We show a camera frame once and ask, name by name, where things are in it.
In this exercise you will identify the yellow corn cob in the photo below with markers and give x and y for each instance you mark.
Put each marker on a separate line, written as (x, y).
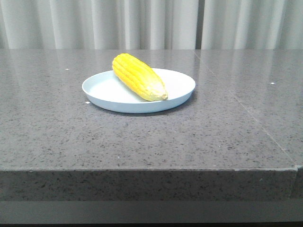
(139, 77)

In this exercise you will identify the light blue round plate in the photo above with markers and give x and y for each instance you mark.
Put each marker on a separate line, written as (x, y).
(107, 91)

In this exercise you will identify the white pleated curtain right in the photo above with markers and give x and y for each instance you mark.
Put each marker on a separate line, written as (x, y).
(252, 24)

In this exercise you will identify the white pleated curtain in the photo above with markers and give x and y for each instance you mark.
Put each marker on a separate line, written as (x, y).
(252, 24)
(99, 24)

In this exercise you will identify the white pleated curtain left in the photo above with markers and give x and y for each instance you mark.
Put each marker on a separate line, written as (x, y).
(99, 24)

